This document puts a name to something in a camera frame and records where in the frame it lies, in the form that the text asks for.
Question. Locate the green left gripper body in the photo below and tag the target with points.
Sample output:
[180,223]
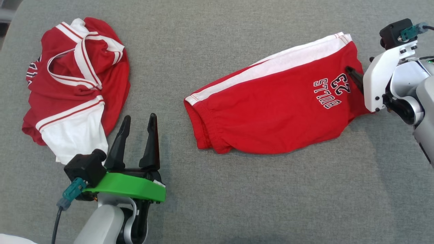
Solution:
[132,188]

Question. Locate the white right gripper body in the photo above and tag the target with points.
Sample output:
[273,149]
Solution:
[378,78]

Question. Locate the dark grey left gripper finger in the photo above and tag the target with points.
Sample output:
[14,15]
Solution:
[151,145]
[118,145]

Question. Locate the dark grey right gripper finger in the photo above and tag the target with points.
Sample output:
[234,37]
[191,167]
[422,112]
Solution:
[356,79]

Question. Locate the red Bulls jersey white trim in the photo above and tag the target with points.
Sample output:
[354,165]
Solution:
[112,91]

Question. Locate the red shorts white side stripe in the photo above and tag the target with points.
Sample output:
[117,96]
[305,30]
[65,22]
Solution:
[271,112]

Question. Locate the grey fabric sofa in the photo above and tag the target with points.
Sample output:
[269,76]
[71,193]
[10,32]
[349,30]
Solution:
[237,189]

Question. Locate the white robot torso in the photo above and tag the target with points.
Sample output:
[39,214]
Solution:
[13,240]

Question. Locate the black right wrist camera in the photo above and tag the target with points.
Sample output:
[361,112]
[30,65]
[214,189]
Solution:
[393,32]

